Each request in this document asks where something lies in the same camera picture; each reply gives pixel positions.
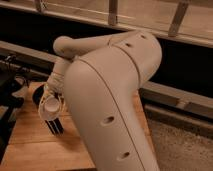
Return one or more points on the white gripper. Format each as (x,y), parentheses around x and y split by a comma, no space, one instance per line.
(55,83)

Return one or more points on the white ceramic cup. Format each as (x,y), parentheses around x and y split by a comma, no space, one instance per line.
(49,108)

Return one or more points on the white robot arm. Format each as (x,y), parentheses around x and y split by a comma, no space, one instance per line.
(95,78)

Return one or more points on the black round plate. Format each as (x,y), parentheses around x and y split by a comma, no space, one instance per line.
(38,93)

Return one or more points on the black equipment at left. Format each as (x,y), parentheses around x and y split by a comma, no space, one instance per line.
(11,82)

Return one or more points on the metal railing frame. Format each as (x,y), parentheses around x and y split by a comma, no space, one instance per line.
(181,20)

